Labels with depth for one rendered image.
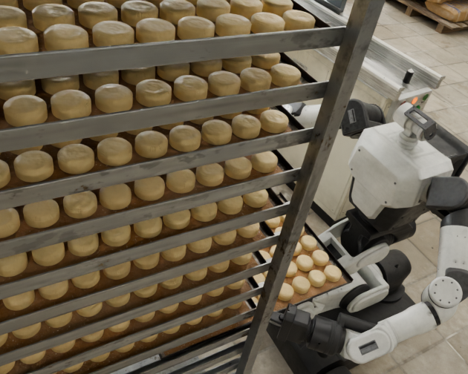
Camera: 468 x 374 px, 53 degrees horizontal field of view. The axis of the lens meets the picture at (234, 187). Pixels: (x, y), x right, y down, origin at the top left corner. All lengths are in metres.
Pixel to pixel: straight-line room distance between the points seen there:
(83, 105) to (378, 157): 1.02
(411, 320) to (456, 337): 1.18
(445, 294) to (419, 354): 1.05
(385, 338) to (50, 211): 0.87
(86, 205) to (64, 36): 0.27
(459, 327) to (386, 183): 1.21
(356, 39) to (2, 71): 0.46
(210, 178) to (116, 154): 0.19
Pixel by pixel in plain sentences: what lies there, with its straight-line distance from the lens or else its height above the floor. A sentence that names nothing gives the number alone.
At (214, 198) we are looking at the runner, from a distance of 0.80.
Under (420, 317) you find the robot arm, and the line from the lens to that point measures 1.32.
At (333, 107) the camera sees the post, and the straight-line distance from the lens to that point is 0.78.
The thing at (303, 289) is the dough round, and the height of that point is 0.73.
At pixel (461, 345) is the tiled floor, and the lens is 2.47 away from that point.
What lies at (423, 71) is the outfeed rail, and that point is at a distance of 2.38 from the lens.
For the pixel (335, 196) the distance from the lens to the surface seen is 2.49.
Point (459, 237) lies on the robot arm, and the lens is 1.38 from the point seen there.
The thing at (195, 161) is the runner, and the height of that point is 1.32.
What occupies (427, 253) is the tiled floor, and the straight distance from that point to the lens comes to 2.77.
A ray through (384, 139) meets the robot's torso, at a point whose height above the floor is 1.01.
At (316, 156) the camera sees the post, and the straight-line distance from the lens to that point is 0.83.
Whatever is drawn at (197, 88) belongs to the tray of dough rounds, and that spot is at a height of 1.42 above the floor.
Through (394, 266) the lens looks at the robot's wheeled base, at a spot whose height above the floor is 0.35.
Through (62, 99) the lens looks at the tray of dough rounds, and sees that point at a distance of 0.65.
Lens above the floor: 1.77
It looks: 41 degrees down
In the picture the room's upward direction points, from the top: 12 degrees clockwise
